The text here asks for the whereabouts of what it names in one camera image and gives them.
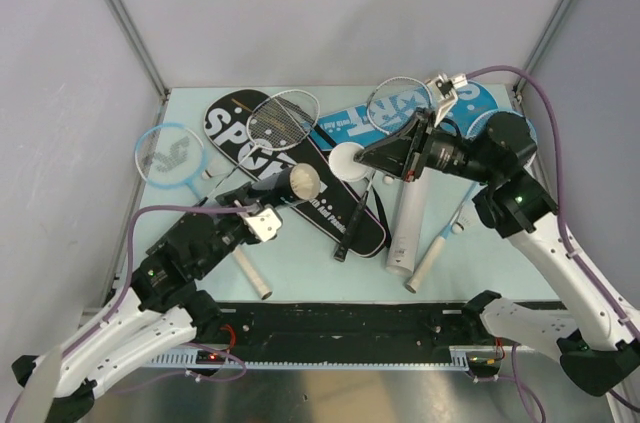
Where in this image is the white cable duct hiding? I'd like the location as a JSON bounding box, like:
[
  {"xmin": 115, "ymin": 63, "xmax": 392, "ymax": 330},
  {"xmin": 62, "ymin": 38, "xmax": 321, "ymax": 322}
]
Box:
[{"xmin": 143, "ymin": 347, "xmax": 498, "ymax": 372}]

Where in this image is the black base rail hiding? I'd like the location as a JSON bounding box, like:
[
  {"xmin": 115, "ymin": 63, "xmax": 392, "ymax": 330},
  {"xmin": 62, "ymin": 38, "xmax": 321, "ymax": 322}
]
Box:
[{"xmin": 196, "ymin": 303, "xmax": 505, "ymax": 362}]

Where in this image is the white tube lid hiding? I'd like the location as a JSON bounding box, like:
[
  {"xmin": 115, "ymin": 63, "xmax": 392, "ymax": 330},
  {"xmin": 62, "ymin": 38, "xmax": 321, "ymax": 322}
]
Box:
[{"xmin": 328, "ymin": 142, "xmax": 372, "ymax": 183}]

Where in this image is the blue racket left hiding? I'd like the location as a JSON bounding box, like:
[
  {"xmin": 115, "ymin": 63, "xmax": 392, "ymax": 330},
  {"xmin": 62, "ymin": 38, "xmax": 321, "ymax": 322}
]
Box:
[{"xmin": 132, "ymin": 122, "xmax": 274, "ymax": 300}]

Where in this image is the black racket bag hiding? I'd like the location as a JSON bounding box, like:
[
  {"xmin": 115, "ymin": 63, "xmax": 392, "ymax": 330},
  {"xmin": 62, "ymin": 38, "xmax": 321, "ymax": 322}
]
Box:
[{"xmin": 203, "ymin": 89, "xmax": 391, "ymax": 258}]

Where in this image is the white racket on blue bag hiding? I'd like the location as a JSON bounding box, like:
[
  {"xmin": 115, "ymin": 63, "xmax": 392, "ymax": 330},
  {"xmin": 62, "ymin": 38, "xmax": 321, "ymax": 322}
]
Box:
[{"xmin": 333, "ymin": 76, "xmax": 431, "ymax": 262}]

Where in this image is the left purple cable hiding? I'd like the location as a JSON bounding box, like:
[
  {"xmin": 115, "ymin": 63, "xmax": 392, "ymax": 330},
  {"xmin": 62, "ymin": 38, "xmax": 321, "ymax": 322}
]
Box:
[{"xmin": 4, "ymin": 203, "xmax": 251, "ymax": 423}]

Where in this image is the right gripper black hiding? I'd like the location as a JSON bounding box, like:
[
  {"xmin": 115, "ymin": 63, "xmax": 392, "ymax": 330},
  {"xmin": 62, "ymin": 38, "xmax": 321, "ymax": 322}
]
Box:
[{"xmin": 354, "ymin": 107, "xmax": 497, "ymax": 184}]

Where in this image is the black shuttlecock tube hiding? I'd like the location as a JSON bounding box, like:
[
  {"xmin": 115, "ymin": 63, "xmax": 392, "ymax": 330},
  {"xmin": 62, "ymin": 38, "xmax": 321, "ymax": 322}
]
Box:
[{"xmin": 247, "ymin": 163, "xmax": 321, "ymax": 207}]

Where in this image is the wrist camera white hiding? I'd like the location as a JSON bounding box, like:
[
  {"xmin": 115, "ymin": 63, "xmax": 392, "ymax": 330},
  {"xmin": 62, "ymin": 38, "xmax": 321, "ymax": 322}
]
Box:
[
  {"xmin": 425, "ymin": 72, "xmax": 467, "ymax": 127},
  {"xmin": 243, "ymin": 207, "xmax": 283, "ymax": 242}
]

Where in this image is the white shuttlecock tube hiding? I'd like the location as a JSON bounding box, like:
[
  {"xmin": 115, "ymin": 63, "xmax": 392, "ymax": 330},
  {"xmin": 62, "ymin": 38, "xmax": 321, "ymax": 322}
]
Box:
[{"xmin": 386, "ymin": 171, "xmax": 430, "ymax": 277}]

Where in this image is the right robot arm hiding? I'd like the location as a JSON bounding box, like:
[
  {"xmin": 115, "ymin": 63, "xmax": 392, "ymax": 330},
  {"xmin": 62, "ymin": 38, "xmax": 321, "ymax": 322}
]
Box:
[{"xmin": 354, "ymin": 109, "xmax": 639, "ymax": 396}]

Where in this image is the blue racket bag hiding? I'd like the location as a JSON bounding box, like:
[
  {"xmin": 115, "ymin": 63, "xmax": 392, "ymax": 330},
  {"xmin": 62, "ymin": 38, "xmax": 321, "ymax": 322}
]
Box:
[{"xmin": 311, "ymin": 81, "xmax": 510, "ymax": 152}]

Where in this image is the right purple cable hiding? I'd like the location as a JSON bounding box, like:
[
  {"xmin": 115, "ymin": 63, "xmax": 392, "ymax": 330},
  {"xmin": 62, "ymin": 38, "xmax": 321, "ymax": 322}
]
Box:
[{"xmin": 464, "ymin": 64, "xmax": 640, "ymax": 414}]

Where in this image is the aluminium frame post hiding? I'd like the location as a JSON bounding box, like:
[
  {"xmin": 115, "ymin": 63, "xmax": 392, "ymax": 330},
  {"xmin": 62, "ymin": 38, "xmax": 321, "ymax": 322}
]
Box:
[
  {"xmin": 104, "ymin": 0, "xmax": 170, "ymax": 101},
  {"xmin": 523, "ymin": 0, "xmax": 578, "ymax": 76}
]

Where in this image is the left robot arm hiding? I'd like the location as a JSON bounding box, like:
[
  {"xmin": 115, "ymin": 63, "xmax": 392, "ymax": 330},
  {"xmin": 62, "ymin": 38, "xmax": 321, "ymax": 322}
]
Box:
[{"xmin": 6, "ymin": 185, "xmax": 271, "ymax": 422}]

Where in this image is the blue racket right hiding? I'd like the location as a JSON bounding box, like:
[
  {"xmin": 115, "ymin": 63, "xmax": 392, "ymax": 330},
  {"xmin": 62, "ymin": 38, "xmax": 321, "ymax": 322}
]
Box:
[{"xmin": 404, "ymin": 107, "xmax": 539, "ymax": 294}]

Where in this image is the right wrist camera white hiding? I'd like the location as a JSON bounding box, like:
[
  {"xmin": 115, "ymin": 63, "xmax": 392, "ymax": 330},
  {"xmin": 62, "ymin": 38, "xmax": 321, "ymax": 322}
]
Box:
[{"xmin": 425, "ymin": 72, "xmax": 467, "ymax": 127}]

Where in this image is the white racket black handle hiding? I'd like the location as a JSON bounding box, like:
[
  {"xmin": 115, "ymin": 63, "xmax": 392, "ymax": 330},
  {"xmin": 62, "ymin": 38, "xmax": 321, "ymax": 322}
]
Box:
[{"xmin": 204, "ymin": 89, "xmax": 320, "ymax": 201}]

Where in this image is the right aluminium frame post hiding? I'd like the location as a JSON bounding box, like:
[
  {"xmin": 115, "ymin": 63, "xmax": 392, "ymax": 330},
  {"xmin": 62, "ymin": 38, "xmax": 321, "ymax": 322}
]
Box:
[{"xmin": 523, "ymin": 0, "xmax": 578, "ymax": 76}]

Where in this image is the left aluminium frame post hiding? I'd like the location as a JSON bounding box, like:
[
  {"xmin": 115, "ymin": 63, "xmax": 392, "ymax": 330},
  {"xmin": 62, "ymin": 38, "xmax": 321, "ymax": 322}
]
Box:
[{"xmin": 104, "ymin": 0, "xmax": 170, "ymax": 101}]

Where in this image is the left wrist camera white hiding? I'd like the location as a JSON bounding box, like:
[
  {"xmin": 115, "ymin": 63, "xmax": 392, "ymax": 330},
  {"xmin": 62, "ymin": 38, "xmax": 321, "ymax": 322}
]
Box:
[{"xmin": 243, "ymin": 207, "xmax": 283, "ymax": 242}]

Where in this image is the purple cable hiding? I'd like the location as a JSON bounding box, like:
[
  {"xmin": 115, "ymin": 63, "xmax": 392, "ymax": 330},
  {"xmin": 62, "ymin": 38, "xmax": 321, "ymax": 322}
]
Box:
[
  {"xmin": 4, "ymin": 203, "xmax": 251, "ymax": 423},
  {"xmin": 464, "ymin": 64, "xmax": 640, "ymax": 414}
]

